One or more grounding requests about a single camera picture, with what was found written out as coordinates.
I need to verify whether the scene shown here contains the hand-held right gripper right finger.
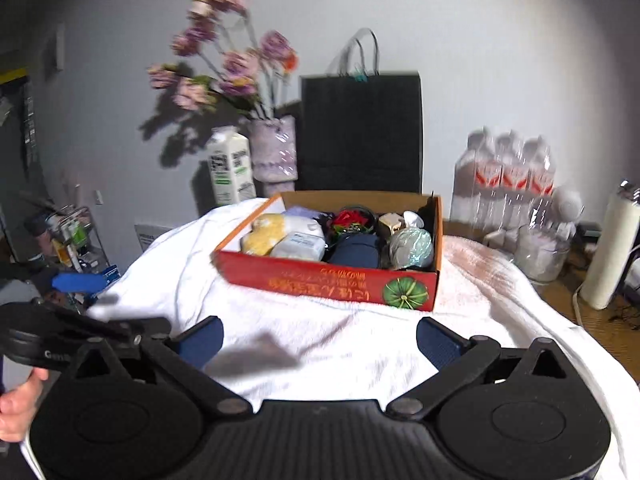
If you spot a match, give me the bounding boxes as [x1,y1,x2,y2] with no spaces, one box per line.
[387,314,576,418]

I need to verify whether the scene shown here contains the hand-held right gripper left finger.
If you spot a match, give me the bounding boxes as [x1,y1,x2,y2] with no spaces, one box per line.
[65,314,253,418]

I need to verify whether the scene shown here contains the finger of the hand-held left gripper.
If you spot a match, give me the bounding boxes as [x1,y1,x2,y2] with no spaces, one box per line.
[51,272,109,295]
[32,300,173,347]

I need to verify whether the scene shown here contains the clear plastic bag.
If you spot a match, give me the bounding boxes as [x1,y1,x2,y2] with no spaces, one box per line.
[389,227,434,268]

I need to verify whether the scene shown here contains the navy fabric pouch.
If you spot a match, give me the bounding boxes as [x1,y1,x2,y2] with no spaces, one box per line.
[327,234,383,270]

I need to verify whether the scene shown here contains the red cardboard box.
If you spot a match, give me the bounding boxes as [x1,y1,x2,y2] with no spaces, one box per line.
[212,191,445,313]

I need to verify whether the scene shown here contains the cream and gold charger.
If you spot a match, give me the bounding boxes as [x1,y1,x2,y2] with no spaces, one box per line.
[377,211,405,237]

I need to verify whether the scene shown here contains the red artificial rose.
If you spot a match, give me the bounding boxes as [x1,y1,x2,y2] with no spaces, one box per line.
[330,210,366,233]

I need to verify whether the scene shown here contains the person's left hand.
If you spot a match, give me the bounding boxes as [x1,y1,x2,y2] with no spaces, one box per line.
[0,367,51,442]

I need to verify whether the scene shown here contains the white towel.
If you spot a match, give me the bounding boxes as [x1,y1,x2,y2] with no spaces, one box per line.
[20,197,640,480]

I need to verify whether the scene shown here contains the clear glass container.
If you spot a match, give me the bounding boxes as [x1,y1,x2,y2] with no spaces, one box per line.
[512,222,571,283]

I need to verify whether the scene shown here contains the shrink-wrapped water bottle pack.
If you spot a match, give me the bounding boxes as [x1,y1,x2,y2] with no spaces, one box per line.
[450,127,556,233]

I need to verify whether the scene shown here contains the white milk carton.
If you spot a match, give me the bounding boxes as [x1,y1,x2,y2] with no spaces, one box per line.
[207,127,257,206]

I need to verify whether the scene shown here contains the white round speaker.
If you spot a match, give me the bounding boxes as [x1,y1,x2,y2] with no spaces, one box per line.
[550,186,585,221]

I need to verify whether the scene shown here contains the white thermos bottle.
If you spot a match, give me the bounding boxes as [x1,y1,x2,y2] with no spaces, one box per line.
[580,180,640,311]

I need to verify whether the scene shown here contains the lavender vase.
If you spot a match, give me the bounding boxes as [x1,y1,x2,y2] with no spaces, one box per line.
[247,115,299,183]

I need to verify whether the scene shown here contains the black paper bag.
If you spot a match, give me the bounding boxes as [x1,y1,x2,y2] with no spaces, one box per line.
[299,27,423,195]

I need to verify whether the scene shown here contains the pink artificial flowers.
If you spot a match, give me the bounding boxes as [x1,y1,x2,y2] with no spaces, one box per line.
[147,0,301,121]

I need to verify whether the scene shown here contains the wire storage rack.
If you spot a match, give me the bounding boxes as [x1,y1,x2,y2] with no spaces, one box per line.
[20,202,108,286]

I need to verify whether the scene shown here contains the tangle of black cables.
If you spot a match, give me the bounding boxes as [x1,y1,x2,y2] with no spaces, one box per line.
[605,255,640,333]

